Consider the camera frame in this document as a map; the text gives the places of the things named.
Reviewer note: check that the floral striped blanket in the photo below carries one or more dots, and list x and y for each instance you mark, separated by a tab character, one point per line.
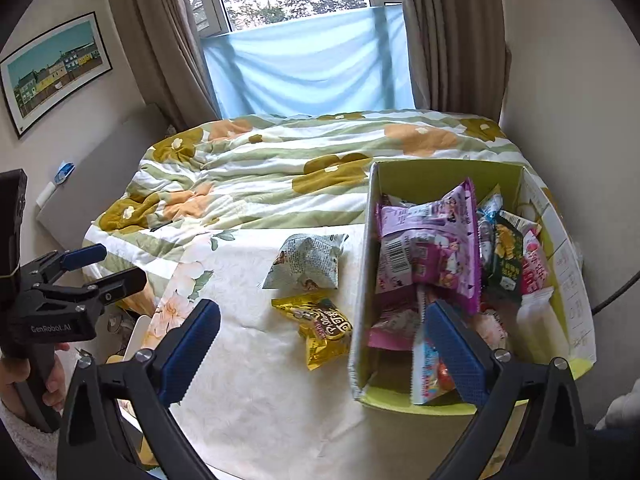
300	185

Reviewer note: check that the person's left hand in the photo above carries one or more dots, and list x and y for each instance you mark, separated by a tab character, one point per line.
56	375

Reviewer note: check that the beige curtain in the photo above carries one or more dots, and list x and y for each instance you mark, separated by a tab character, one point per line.
450	35
170	45

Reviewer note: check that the light blue window cloth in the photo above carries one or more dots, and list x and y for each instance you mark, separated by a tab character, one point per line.
310	65

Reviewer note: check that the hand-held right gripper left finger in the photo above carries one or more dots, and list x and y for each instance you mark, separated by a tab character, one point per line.
192	350

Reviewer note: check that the cream floral tablecloth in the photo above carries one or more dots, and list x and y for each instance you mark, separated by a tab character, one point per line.
250	360

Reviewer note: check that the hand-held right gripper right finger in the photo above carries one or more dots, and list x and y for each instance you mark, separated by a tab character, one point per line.
457	355

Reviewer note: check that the yellow snack packet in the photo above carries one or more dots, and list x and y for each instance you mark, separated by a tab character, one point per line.
320	330

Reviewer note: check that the green cardboard box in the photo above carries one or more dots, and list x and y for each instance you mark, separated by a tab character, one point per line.
450	175

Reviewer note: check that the pile of assorted snack packets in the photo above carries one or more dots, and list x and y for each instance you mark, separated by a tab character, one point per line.
425	250

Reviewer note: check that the grey headboard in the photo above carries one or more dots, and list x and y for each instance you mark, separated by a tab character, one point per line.
110	160

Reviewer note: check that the grey and white snack packet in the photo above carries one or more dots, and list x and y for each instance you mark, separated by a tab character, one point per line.
305	260

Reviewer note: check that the person's white fuzzy clothing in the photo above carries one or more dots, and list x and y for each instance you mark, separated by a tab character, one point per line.
625	402

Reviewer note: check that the small blue and white object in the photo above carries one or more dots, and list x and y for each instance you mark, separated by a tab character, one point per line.
65	171

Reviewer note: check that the person's left forearm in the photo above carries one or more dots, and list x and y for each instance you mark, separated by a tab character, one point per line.
25	445

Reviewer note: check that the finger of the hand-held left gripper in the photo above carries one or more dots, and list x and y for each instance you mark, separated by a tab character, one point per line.
82	256
125	282

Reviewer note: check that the cream and orange snack packet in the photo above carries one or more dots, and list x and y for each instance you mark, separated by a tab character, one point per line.
536	317

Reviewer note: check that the framed houses picture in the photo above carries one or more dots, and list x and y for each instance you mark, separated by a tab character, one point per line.
55	70

